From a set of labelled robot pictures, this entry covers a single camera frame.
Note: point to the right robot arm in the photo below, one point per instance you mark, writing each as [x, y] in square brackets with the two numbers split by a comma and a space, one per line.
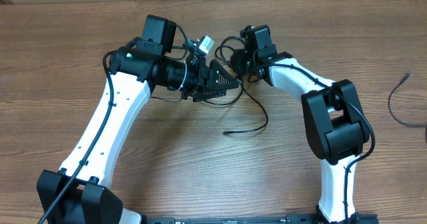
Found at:
[335, 125]

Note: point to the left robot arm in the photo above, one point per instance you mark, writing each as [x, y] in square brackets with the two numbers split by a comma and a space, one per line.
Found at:
[79, 191]

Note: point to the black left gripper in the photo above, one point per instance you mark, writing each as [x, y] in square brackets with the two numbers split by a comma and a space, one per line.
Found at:
[211, 84]

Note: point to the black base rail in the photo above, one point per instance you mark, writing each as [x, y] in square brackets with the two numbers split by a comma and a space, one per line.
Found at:
[288, 219]

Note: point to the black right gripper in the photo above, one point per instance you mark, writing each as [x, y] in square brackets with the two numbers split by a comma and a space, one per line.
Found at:
[239, 56]

